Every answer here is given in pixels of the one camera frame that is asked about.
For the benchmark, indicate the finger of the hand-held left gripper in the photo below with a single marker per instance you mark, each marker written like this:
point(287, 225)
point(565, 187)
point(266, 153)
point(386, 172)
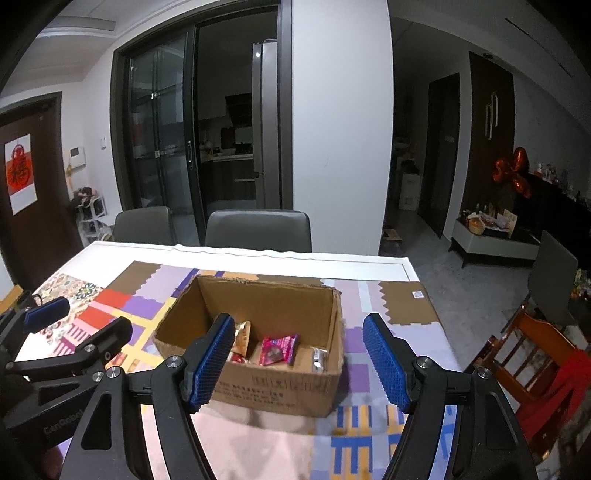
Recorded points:
point(46, 314)
point(104, 339)

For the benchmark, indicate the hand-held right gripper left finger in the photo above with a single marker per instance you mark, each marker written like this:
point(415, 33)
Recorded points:
point(207, 360)

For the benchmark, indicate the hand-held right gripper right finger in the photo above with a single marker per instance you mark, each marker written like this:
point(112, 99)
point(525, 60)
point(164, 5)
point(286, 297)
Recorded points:
point(385, 364)

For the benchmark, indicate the small dark red snack packet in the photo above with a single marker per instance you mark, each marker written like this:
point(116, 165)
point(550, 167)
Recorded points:
point(238, 359)

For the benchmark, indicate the brown and silver snack packet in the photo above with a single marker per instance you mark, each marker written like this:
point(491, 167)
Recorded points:
point(242, 339)

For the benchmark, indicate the silver stick snack packet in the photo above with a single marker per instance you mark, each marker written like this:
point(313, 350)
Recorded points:
point(318, 359)

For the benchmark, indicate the brown cardboard box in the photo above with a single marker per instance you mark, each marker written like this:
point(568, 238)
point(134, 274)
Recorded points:
point(277, 392)

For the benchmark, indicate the dark brown door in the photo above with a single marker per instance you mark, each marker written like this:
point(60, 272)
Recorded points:
point(51, 221)

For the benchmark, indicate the white shoe rack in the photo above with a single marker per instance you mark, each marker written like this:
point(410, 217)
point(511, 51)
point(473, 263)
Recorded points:
point(92, 217)

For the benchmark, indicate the grey dining chair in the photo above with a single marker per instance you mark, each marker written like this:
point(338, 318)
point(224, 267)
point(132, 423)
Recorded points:
point(258, 230)
point(143, 226)
point(554, 281)

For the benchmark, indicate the small wooden stool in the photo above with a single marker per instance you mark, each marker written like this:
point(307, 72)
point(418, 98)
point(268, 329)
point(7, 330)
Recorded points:
point(393, 235)

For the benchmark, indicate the wooden chair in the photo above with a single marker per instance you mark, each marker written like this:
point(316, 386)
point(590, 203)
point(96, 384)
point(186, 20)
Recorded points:
point(521, 346)

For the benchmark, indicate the red and white door poster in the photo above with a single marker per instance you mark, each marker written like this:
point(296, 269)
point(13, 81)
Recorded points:
point(21, 175)

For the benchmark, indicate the white low table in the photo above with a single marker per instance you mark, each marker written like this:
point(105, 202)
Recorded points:
point(494, 249)

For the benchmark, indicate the white carton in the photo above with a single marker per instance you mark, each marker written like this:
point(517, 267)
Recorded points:
point(409, 191)

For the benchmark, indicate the red cloth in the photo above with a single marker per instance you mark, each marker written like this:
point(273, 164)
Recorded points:
point(563, 397)

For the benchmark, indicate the glass sliding door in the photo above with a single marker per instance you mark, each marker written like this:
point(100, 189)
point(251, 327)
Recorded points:
point(157, 138)

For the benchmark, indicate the red foil balloons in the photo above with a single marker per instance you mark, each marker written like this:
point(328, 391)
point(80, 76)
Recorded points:
point(512, 173)

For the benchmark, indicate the grey refrigerator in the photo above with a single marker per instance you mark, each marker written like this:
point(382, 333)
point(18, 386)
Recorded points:
point(267, 124)

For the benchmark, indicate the dark tall cabinet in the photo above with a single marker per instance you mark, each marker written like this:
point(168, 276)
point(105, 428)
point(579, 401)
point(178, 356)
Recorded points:
point(491, 138)

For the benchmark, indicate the white wall intercom panel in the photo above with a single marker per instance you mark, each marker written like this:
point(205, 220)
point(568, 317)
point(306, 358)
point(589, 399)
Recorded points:
point(77, 156)

